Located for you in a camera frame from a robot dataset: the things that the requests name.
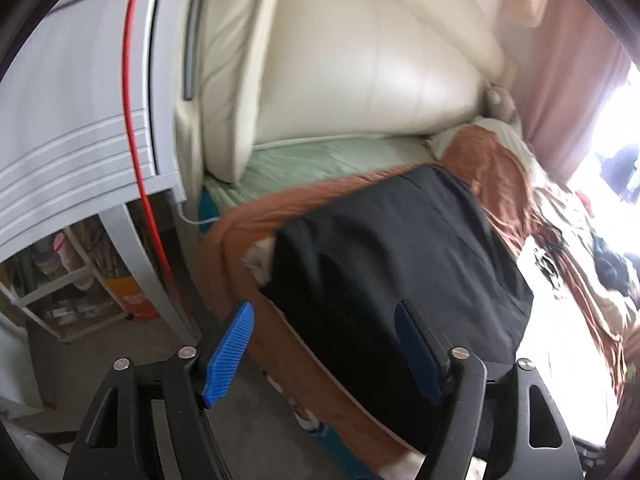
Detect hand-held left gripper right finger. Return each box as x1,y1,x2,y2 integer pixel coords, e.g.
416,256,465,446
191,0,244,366
394,300,586,480

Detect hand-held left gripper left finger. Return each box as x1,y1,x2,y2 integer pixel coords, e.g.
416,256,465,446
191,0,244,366
62,301,256,480

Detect black shirt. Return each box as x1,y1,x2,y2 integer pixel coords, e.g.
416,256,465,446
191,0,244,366
260,164,535,456

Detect pale folded clothes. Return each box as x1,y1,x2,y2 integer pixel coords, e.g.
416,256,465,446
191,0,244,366
241,237,278,278

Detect pile of black clothes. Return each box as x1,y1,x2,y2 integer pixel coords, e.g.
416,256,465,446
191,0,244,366
590,237,640,296

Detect orange box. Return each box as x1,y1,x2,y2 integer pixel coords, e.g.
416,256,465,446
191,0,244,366
107,272,161,321

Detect brown blanket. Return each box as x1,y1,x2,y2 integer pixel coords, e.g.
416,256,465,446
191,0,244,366
197,125,631,471

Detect pink bottle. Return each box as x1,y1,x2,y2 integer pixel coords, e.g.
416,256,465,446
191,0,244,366
52,232,76,271

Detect white rack cart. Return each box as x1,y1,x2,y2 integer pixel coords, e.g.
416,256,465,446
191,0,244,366
0,220,131,343

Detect beige duvet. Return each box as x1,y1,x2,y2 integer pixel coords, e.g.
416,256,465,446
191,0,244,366
530,170,640,361

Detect pale green mattress sheet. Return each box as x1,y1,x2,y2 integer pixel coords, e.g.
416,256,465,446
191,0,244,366
202,135,441,211

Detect pale green pillow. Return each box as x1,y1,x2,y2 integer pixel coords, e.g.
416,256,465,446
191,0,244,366
430,117,538,171

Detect beige plush toy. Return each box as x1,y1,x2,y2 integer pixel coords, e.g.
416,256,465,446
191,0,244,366
482,82,521,123

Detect cream leather cushion panel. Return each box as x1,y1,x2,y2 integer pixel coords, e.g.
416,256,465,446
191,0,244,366
172,0,286,183

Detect dark hanging garment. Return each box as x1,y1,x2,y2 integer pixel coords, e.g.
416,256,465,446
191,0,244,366
600,145,640,196

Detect white dresser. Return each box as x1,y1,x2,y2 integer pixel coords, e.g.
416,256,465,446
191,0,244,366
0,0,201,341

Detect cream leather headboard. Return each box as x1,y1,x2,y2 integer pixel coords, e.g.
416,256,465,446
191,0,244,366
250,0,506,146

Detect pink curtain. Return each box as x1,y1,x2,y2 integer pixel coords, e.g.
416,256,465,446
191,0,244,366
500,0,636,181

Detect white charging cable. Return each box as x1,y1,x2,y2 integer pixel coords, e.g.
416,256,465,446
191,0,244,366
176,200,221,225

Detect black straps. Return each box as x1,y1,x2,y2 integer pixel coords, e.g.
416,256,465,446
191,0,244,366
532,245,563,286

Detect red cable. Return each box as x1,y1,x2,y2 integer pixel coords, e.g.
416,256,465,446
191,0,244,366
122,0,188,328

